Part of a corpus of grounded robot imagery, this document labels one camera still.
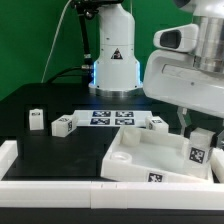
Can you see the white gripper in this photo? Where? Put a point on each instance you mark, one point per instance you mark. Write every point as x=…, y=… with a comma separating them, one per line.
x=170, y=76

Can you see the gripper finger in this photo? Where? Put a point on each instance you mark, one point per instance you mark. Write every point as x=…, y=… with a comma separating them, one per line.
x=220, y=140

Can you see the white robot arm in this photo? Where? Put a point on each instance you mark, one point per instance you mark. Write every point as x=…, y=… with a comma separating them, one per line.
x=116, y=71

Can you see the white obstacle fence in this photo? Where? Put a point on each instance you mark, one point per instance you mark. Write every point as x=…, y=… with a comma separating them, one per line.
x=103, y=195

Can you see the white marker base plate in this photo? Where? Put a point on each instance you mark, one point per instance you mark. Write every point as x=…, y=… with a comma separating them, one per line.
x=111, y=118

